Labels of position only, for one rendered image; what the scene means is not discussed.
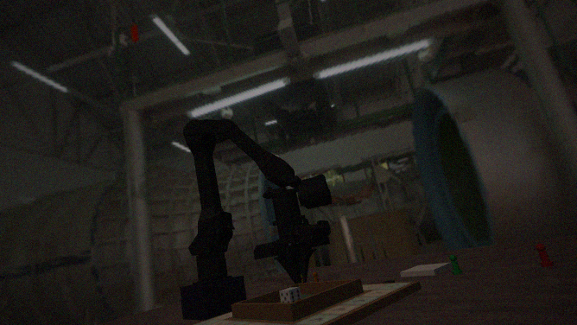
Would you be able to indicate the cream square board track with arrows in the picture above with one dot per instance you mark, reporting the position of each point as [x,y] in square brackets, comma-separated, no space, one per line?
[315,296]

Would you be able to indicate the green pawn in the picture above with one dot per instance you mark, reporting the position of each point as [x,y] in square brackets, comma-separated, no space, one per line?
[456,269]

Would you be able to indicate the white die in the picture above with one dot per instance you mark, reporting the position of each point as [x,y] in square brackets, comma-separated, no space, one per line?
[290,295]

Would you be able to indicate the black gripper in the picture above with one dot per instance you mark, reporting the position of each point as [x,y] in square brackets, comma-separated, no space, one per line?
[293,258]

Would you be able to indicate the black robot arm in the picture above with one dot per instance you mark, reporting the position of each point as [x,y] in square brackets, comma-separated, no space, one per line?
[214,225]

